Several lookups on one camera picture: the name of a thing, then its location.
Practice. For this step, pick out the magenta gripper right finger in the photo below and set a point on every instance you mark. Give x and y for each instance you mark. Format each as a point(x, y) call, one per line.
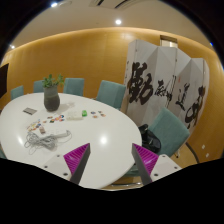
point(145, 161)

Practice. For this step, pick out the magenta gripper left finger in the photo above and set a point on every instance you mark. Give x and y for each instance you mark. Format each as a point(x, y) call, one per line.
point(76, 161)

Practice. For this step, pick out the white charger box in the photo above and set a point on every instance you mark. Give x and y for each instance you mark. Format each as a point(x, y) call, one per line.
point(74, 115)

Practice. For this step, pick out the black bag on chair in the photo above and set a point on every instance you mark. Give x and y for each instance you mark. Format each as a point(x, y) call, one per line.
point(149, 140)

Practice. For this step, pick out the white power strip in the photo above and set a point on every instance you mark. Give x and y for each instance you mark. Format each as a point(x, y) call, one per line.
point(59, 133)

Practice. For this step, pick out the teal chair near right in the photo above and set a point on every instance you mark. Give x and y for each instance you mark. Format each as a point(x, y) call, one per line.
point(171, 132)

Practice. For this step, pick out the small green object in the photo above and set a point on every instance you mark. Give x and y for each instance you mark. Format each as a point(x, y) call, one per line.
point(84, 113)

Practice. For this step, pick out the colourful stickers cluster right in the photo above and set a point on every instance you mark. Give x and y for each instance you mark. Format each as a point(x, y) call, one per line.
point(97, 114)

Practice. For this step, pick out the colourful stickers cluster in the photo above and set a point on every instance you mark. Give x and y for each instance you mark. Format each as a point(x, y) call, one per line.
point(40, 123)
point(97, 114)

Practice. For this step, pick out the colourful stickers cluster left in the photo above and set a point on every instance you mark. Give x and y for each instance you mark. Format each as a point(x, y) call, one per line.
point(40, 123)

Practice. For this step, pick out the dark grey plant vase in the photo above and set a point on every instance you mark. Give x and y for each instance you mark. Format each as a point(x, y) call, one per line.
point(51, 99)

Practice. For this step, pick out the teal chair behind table middle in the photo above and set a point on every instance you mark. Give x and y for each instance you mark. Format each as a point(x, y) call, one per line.
point(74, 86)

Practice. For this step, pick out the teal chair behind table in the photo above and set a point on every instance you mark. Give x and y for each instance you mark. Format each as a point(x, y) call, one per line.
point(111, 93)
point(74, 86)

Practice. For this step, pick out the teal chair behind table right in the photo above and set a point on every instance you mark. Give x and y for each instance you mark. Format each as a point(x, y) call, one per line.
point(111, 93)

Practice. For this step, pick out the green leafy plant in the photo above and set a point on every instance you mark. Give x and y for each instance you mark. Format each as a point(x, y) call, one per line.
point(50, 81)

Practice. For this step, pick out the teal chair behind plant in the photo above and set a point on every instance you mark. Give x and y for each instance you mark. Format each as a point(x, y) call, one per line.
point(38, 86)

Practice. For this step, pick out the white calligraphy folding screen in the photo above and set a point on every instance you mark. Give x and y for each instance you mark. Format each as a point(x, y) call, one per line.
point(159, 77)

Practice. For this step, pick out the teal chair far left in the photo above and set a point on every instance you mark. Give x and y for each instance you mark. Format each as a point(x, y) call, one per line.
point(17, 92)

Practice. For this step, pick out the black wall monitor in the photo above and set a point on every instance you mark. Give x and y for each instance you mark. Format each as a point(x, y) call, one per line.
point(3, 79)

